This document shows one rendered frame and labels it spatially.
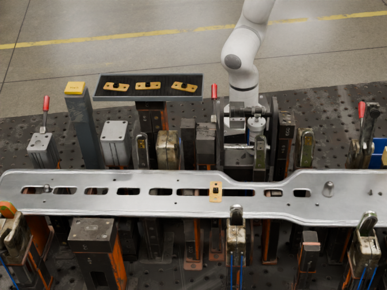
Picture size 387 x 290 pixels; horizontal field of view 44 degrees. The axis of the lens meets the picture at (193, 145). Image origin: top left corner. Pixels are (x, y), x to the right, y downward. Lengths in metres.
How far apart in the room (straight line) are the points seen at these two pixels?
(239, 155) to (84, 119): 0.56
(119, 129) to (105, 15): 3.19
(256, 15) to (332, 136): 0.72
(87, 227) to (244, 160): 0.57
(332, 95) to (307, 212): 1.04
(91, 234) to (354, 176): 0.82
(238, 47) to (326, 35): 2.61
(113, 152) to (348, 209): 0.74
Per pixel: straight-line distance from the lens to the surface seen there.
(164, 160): 1.57
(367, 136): 1.59
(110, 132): 1.57
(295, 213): 1.46
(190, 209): 1.45
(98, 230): 1.41
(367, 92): 2.47
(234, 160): 1.64
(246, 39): 1.78
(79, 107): 1.73
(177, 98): 1.59
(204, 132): 1.58
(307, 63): 3.92
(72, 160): 2.12
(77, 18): 4.75
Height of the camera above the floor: 2.12
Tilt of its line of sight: 43 degrees down
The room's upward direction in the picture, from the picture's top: 3 degrees counter-clockwise
